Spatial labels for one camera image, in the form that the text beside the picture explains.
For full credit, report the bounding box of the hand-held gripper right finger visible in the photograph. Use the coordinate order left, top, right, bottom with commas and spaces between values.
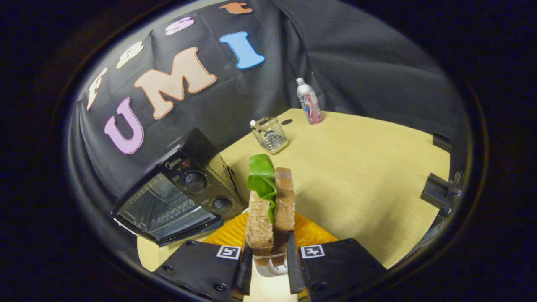
287, 212, 386, 302

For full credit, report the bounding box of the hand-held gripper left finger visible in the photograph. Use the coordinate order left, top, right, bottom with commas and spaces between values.
153, 212, 253, 302

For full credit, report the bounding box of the black toaster oven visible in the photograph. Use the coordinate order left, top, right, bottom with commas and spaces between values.
111, 127, 246, 247

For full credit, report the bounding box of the sandwich with lettuce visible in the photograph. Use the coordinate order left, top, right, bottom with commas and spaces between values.
245, 154, 295, 267

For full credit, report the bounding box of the white plastic tray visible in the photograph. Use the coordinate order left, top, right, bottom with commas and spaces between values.
253, 252, 290, 277

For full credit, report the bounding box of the pink drink bottle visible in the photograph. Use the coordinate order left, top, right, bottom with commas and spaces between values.
296, 77, 324, 125

